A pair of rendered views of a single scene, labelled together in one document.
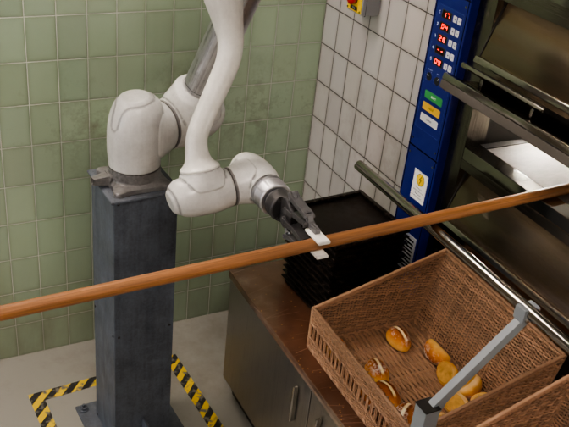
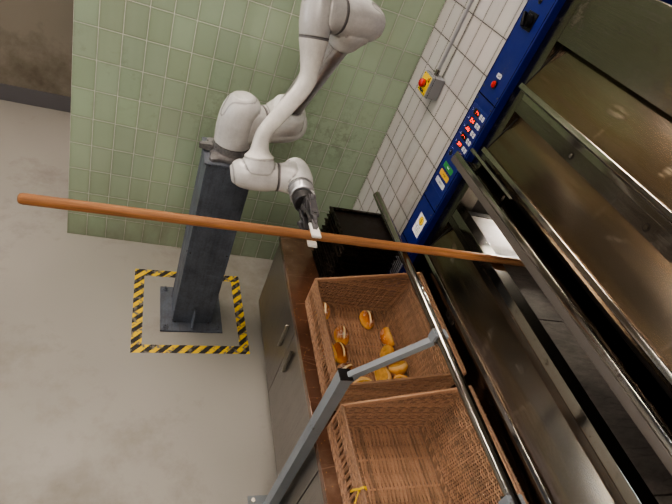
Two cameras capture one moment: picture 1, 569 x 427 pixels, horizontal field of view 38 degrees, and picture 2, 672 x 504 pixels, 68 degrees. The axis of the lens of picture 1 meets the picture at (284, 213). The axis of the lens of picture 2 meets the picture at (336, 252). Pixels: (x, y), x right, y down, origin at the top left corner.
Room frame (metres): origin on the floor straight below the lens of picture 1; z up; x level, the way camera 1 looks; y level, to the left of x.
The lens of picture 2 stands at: (0.34, -0.25, 2.07)
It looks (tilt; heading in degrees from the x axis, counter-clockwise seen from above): 35 degrees down; 3
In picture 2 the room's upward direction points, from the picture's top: 24 degrees clockwise
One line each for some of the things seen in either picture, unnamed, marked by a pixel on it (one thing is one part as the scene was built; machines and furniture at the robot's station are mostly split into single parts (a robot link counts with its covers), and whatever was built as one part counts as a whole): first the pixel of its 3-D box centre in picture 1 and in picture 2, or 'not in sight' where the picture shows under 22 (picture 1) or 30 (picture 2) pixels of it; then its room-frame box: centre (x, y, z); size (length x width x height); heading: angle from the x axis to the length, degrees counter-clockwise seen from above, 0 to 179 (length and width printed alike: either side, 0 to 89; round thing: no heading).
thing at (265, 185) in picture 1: (272, 196); (301, 193); (1.81, 0.04, 1.19); 0.09 x 0.06 x 0.09; 121
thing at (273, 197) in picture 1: (285, 209); (305, 205); (1.75, 0.00, 1.19); 0.09 x 0.07 x 0.08; 31
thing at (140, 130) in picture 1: (137, 128); (240, 119); (2.17, 0.45, 1.17); 0.18 x 0.16 x 0.22; 140
